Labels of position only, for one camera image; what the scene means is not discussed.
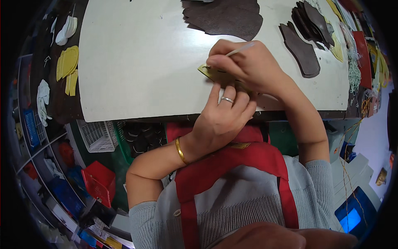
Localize person's right hand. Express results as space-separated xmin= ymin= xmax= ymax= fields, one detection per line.
xmin=206 ymin=39 xmax=292 ymax=98

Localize person's left hand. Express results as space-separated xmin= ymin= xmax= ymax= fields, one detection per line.
xmin=180 ymin=82 xmax=258 ymax=163

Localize white marking pen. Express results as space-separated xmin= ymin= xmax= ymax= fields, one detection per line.
xmin=225 ymin=42 xmax=256 ymax=57

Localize yellow pattern template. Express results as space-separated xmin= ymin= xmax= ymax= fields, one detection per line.
xmin=198 ymin=63 xmax=253 ymax=94

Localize brown leather sole-shaped piece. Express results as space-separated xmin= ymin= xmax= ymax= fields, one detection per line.
xmin=279 ymin=21 xmax=321 ymax=78

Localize large dark brown leather hide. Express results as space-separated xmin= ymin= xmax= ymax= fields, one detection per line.
xmin=182 ymin=0 xmax=263 ymax=42

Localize stack of dark leather pieces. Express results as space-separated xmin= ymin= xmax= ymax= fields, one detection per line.
xmin=291 ymin=1 xmax=335 ymax=51

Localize green basket of shoe parts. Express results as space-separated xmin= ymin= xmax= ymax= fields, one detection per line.
xmin=113 ymin=121 xmax=167 ymax=165

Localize person's body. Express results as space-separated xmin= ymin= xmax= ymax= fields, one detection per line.
xmin=129 ymin=123 xmax=359 ymax=249

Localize yellow templates under leather stack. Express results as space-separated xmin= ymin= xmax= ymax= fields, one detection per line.
xmin=323 ymin=16 xmax=344 ymax=63

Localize red flat folder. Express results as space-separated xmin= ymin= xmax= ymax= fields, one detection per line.
xmin=353 ymin=31 xmax=373 ymax=90

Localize white plastic basket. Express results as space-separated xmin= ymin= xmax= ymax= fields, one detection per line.
xmin=76 ymin=120 xmax=119 ymax=153

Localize red plastic basket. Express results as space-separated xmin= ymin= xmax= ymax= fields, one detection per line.
xmin=81 ymin=161 xmax=116 ymax=208

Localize yellow narrow template pieces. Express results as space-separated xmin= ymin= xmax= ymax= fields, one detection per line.
xmin=64 ymin=69 xmax=79 ymax=96

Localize stack of yellow oval templates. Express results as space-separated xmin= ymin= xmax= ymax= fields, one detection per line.
xmin=56 ymin=45 xmax=80 ymax=82

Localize dark brown leather sheet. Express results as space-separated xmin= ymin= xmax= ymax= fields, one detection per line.
xmin=30 ymin=0 xmax=89 ymax=126

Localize blue machine with lit screen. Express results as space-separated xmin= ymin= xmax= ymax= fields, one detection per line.
xmin=335 ymin=186 xmax=379 ymax=239

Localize grey storage shelf with clutter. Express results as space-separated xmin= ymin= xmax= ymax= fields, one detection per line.
xmin=12 ymin=54 xmax=134 ymax=249

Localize white cloth glove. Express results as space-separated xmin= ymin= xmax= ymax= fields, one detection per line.
xmin=36 ymin=79 xmax=53 ymax=127

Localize stack of white cut pieces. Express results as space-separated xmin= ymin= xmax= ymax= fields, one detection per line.
xmin=55 ymin=15 xmax=78 ymax=46

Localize blue plastic basket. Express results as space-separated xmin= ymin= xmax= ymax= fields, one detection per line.
xmin=23 ymin=108 xmax=41 ymax=148

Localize gold bangle bracelet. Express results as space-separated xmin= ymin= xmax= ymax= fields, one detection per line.
xmin=175 ymin=136 xmax=189 ymax=165

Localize white cord bundle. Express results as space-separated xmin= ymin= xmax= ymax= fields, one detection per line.
xmin=347 ymin=51 xmax=362 ymax=96

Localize yellow strap bundle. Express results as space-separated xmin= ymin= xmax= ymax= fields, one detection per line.
xmin=368 ymin=40 xmax=390 ymax=88

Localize orange cable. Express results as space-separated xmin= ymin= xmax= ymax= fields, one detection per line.
xmin=334 ymin=99 xmax=371 ymax=232

